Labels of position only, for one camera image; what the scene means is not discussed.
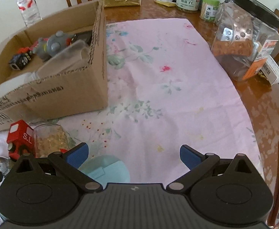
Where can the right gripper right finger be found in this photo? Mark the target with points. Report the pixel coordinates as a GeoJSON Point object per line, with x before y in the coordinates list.
{"type": "Point", "coordinates": [200, 166]}

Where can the grey toy elephant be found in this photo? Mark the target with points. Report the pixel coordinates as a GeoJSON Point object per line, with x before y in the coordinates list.
{"type": "Point", "coordinates": [46, 48]}

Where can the blue black toy cube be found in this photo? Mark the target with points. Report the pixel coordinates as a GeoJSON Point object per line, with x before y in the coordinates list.
{"type": "Point", "coordinates": [21, 59]}

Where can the white plastic container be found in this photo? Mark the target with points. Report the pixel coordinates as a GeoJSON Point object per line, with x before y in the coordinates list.
{"type": "Point", "coordinates": [16, 82]}

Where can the clear plastic cup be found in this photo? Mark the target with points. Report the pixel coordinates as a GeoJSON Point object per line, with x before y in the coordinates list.
{"type": "Point", "coordinates": [73, 57]}

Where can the large clear plastic jar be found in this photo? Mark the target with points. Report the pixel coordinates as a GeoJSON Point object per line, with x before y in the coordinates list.
{"type": "Point", "coordinates": [247, 34]}

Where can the small white box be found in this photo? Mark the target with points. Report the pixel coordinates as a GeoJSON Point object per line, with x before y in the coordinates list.
{"type": "Point", "coordinates": [271, 71]}

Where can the red toy train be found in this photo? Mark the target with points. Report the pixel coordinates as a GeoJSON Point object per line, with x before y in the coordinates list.
{"type": "Point", "coordinates": [20, 140]}

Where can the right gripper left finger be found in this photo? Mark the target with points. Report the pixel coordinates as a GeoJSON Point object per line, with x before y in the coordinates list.
{"type": "Point", "coordinates": [67, 165]}

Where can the green lid jar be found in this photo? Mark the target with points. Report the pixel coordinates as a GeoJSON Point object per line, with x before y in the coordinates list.
{"type": "Point", "coordinates": [209, 10]}

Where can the light blue round case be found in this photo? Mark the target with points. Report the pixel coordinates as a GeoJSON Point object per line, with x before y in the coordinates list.
{"type": "Point", "coordinates": [106, 169]}

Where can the pink floral tablecloth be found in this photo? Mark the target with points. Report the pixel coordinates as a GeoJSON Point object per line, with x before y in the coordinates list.
{"type": "Point", "coordinates": [164, 89]}

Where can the clear water bottle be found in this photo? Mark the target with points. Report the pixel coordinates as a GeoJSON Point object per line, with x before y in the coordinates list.
{"type": "Point", "coordinates": [29, 11]}

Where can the cardboard box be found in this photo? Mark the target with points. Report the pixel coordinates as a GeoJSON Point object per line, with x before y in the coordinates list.
{"type": "Point", "coordinates": [58, 76]}

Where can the glass jar silver lid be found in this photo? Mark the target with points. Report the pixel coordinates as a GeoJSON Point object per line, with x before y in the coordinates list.
{"type": "Point", "coordinates": [49, 138]}

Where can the yellow sticky notes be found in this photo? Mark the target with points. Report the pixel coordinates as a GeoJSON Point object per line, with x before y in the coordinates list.
{"type": "Point", "coordinates": [165, 3]}

